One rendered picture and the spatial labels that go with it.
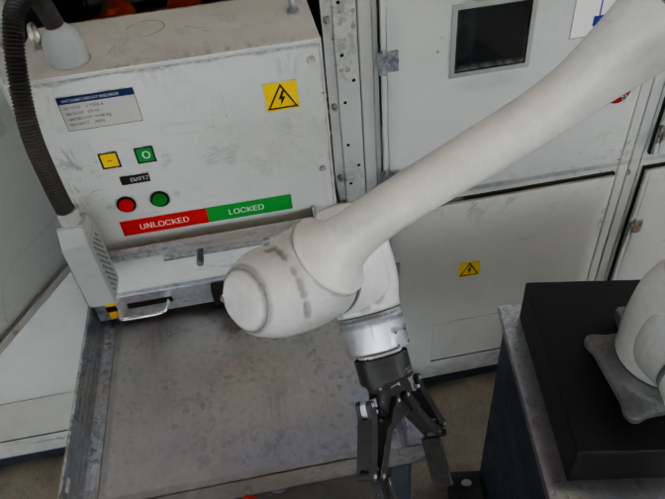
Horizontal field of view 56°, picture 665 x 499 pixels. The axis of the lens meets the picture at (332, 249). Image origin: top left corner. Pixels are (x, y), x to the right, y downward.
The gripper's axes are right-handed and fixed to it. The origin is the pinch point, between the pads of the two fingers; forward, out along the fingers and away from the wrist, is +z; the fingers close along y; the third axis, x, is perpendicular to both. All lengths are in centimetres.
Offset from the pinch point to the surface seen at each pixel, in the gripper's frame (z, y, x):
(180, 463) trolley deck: -7.9, -5.7, 42.3
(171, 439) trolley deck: -11.7, -3.9, 45.7
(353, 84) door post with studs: -71, 44, 20
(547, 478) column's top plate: 11.8, 34.0, -3.6
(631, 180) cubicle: -36, 112, -14
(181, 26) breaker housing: -80, 4, 25
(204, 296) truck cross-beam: -35, 16, 51
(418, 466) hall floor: 31, 90, 61
